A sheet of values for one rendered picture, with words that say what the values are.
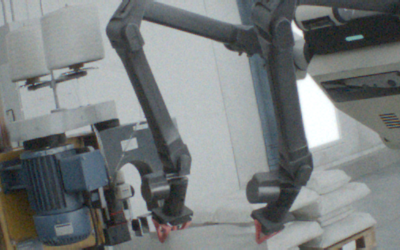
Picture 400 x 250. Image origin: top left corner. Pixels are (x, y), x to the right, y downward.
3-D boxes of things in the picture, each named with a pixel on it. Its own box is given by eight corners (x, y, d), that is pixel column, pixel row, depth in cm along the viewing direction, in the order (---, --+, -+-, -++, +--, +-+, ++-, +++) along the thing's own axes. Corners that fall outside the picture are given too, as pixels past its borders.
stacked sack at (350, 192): (375, 196, 572) (373, 177, 571) (318, 222, 529) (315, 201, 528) (333, 198, 606) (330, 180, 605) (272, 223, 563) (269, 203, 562)
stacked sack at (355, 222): (380, 227, 573) (378, 207, 572) (324, 255, 531) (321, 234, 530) (338, 229, 606) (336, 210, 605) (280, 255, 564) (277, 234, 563)
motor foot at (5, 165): (54, 185, 210) (47, 153, 210) (17, 194, 203) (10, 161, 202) (38, 185, 218) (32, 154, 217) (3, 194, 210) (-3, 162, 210)
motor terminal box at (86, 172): (112, 193, 205) (103, 148, 204) (91, 201, 195) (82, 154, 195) (86, 196, 208) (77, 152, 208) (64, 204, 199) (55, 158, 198)
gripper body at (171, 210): (150, 214, 223) (153, 192, 220) (179, 206, 230) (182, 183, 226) (164, 226, 219) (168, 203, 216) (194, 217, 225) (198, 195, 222)
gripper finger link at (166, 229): (147, 238, 227) (151, 210, 223) (167, 232, 231) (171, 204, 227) (162, 250, 223) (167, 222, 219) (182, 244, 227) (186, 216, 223)
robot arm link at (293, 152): (294, 15, 162) (268, -2, 170) (269, 24, 160) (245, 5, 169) (318, 179, 186) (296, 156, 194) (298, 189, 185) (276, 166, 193)
